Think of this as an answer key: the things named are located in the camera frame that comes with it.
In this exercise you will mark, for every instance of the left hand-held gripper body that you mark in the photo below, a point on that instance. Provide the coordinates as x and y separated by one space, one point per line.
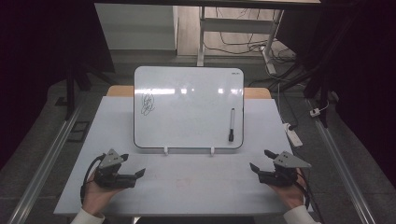
109 160

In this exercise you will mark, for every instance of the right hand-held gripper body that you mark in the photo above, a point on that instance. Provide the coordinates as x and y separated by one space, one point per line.
285 169

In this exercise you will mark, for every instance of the person's right hand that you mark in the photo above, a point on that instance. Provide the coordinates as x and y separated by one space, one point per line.
289 194

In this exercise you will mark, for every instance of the person's left hand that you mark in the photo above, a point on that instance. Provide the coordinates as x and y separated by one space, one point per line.
98 196

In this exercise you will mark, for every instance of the white power strip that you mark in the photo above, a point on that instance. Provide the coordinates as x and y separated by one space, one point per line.
292 134

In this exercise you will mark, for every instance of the white whiteboard support foot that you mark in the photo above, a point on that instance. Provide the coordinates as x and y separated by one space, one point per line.
166 151
212 151

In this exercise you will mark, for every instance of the white marker with black cap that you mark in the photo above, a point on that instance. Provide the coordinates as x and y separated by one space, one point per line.
232 124

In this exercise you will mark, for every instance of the small white adapter plug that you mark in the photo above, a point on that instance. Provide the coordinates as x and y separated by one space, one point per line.
315 112

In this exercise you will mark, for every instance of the white whiteboard with scribble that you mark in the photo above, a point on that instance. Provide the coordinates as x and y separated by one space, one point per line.
186 109

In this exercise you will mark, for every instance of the white cabinet panel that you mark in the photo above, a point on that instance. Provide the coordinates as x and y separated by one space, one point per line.
135 26

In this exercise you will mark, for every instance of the black floor frame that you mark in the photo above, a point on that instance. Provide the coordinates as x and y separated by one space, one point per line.
78 131

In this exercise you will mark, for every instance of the aluminium rail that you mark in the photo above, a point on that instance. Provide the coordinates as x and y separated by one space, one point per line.
43 161
342 171

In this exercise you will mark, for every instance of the white desk frame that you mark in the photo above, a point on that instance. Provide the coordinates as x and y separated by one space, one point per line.
236 25

